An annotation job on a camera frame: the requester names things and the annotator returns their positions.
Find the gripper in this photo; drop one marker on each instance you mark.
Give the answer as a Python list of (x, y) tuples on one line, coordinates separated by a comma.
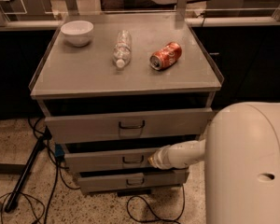
[(163, 159)]

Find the grey drawer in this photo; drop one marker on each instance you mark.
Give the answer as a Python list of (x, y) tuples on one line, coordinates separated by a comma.
[(109, 160), (128, 125), (119, 180)]

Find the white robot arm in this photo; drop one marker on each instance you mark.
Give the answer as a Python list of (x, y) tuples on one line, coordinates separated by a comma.
[(241, 154)]

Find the grey bottom drawer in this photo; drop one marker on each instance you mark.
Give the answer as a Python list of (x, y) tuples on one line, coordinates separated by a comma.
[(119, 180)]

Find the grey top drawer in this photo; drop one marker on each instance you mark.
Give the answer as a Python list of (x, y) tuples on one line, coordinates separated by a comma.
[(128, 125)]

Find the grey drawer cabinet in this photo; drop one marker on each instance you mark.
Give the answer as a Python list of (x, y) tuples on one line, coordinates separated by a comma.
[(85, 81)]

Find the orange soda can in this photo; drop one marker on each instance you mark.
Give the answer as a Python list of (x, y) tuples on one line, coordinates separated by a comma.
[(165, 57)]

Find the black floor stand pole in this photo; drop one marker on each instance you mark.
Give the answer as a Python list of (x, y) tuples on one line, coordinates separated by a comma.
[(12, 200)]

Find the clear plastic water bottle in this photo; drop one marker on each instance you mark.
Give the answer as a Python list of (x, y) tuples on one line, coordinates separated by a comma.
[(122, 52)]

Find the white ceramic bowl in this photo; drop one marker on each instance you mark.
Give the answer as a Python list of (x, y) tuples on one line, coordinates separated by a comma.
[(78, 33)]

